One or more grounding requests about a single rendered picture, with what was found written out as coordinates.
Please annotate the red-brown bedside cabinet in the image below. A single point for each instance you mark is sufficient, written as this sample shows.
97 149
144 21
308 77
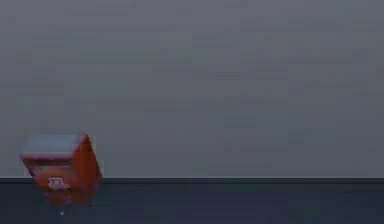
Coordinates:
83 166

